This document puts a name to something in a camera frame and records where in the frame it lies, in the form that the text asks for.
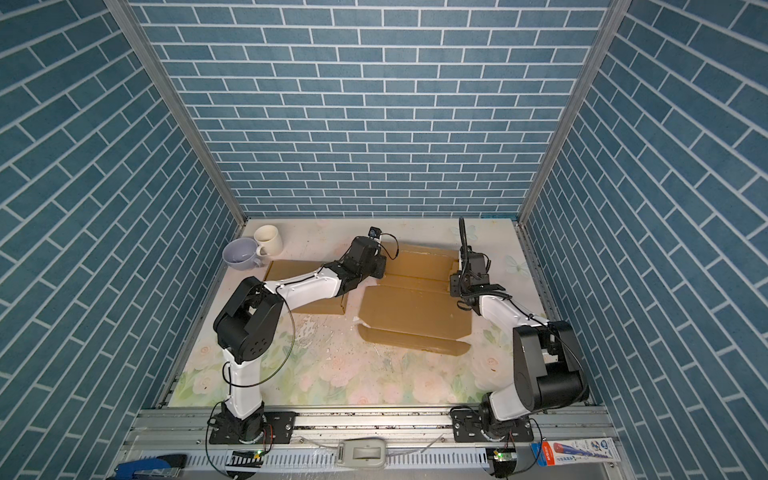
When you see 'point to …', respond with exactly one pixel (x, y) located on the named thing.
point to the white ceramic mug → (268, 239)
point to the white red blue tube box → (576, 451)
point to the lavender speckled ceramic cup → (240, 254)
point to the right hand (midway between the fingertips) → (460, 275)
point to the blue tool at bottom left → (126, 471)
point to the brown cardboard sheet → (411, 307)
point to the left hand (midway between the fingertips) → (382, 257)
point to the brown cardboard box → (284, 269)
